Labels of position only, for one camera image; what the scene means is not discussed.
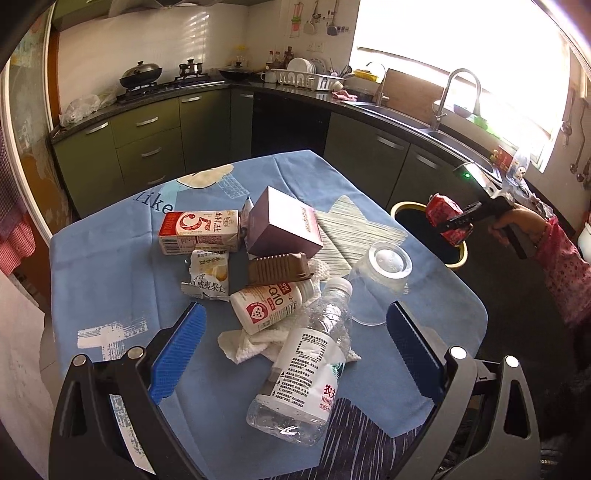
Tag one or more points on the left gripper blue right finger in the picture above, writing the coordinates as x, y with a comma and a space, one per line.
425, 363

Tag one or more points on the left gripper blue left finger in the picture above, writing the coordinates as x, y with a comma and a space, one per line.
176, 346

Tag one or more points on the red soda can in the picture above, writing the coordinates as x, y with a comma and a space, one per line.
441, 209

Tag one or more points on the white Q10 supplement bottle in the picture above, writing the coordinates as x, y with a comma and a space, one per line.
259, 307

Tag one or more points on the white paper towel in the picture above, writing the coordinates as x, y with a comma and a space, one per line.
238, 346

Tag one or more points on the clear plastic cup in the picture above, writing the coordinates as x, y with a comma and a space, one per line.
379, 278

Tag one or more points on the clear plastic water bottle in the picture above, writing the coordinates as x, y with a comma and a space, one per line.
296, 401

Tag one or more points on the brown ribbed plastic tray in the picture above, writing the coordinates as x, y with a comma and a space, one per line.
269, 270

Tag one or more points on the maroon cardboard box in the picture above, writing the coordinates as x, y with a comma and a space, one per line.
281, 224

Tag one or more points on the pink patterned sleeve forearm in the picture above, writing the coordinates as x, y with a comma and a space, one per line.
567, 274

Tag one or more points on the yellow rimmed trash bin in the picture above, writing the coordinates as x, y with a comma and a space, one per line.
412, 216

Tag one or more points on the green kitchen base cabinets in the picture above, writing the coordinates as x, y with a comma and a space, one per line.
136, 146

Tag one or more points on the chrome kitchen faucet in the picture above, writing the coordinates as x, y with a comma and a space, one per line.
440, 113

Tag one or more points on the person's right hand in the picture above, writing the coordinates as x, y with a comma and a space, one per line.
517, 221

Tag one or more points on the crumpled white snack wrapper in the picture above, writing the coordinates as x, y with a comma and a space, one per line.
209, 276

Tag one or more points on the red white milk carton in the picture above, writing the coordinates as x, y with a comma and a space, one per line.
182, 232

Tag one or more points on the blue patterned tablecloth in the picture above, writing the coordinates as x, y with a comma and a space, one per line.
112, 289

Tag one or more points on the red checkered apron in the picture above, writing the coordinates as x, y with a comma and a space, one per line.
16, 235

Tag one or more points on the white dish rack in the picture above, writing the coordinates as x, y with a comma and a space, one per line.
301, 73

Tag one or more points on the gas stove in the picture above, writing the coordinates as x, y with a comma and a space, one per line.
153, 88

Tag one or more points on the black wok with lid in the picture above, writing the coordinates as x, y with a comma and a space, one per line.
142, 74

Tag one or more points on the small black pot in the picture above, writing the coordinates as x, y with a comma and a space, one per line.
190, 69

